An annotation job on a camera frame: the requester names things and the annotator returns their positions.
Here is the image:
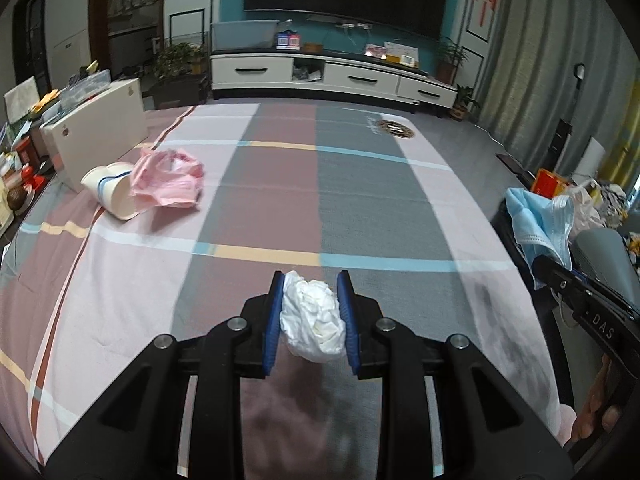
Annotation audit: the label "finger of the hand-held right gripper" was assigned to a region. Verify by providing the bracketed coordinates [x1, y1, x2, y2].
[572, 270, 640, 322]
[531, 254, 591, 311]

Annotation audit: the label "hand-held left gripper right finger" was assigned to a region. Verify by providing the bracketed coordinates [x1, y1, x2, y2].
[336, 270, 576, 480]

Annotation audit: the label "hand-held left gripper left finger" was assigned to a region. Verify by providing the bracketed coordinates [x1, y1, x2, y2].
[45, 270, 287, 480]

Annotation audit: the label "white tissue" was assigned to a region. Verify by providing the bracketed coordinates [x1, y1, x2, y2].
[279, 270, 347, 363]

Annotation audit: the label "blue face mask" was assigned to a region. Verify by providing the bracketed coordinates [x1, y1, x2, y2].
[505, 187, 576, 291]

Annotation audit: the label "black trash bin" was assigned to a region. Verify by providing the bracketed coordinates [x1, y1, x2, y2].
[491, 199, 538, 291]

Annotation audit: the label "pink plastic bag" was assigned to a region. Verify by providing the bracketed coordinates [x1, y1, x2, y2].
[130, 147, 206, 209]

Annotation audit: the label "white paper cup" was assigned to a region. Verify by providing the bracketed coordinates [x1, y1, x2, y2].
[81, 161, 143, 221]

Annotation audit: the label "person's right hand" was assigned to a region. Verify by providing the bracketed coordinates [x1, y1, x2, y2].
[570, 355, 623, 453]

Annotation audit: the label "white plastic carrier bag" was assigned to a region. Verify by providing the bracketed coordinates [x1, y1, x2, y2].
[560, 185, 608, 241]

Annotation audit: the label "orange shopping bag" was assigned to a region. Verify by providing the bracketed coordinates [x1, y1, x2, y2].
[530, 170, 571, 198]

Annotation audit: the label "pile of clothes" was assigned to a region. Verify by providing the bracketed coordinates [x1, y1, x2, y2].
[597, 182, 640, 261]

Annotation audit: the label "person's right leg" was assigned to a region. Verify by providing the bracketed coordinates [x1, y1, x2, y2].
[557, 405, 581, 448]

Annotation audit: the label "dark floor mat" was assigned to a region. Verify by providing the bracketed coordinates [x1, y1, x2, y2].
[495, 152, 531, 176]

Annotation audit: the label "plaid tablecloth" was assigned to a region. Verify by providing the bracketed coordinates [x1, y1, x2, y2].
[0, 102, 561, 471]

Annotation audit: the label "white panel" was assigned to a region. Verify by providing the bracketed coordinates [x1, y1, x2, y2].
[580, 136, 607, 181]

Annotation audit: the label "yellow curtain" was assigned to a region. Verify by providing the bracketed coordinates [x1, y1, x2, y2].
[607, 105, 640, 191]

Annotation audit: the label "upright vacuum cleaner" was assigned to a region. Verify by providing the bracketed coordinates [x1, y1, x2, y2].
[547, 62, 587, 171]

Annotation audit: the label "small potted plant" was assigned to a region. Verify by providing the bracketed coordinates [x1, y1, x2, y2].
[450, 85, 481, 122]

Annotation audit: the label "grey curtain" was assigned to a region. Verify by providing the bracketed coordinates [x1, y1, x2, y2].
[475, 0, 640, 176]

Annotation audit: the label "tall potted plant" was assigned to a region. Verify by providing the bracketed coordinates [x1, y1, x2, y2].
[434, 36, 471, 86]

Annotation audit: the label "white television cabinet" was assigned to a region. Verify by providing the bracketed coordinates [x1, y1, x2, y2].
[209, 50, 458, 108]

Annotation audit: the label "dark planter with plants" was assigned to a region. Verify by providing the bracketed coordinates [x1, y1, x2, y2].
[150, 42, 208, 109]

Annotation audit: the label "white cardboard box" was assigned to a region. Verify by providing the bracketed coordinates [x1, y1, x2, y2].
[40, 78, 148, 194]

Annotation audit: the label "white desk calendar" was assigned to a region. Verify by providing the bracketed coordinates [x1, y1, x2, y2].
[384, 41, 420, 63]

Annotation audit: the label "grey translucent storage box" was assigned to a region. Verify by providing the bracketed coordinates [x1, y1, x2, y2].
[211, 20, 279, 52]

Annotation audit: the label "clear plastic box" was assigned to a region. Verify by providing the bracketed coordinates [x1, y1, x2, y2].
[60, 70, 112, 111]

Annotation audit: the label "red tea box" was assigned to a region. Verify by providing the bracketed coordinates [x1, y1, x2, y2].
[12, 137, 38, 168]

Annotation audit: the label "yellow cloth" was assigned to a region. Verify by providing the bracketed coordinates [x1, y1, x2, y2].
[32, 89, 61, 113]

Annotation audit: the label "white board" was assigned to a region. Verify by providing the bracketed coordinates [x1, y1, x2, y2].
[4, 76, 41, 123]

